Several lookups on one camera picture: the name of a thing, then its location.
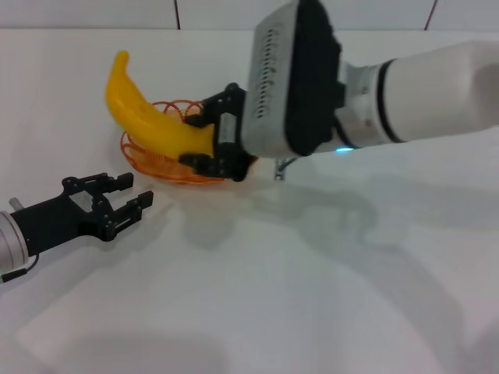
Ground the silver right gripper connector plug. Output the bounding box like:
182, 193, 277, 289
274, 155, 302, 182

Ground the yellow banana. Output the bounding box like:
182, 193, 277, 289
104, 50, 215, 159

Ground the orange woven plastic basket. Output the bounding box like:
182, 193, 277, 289
119, 100, 258, 188

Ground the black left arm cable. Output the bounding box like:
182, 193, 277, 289
0, 252, 40, 284

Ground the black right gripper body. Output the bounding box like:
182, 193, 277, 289
202, 83, 259, 183

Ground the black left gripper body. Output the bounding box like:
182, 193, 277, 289
10, 175, 118, 256

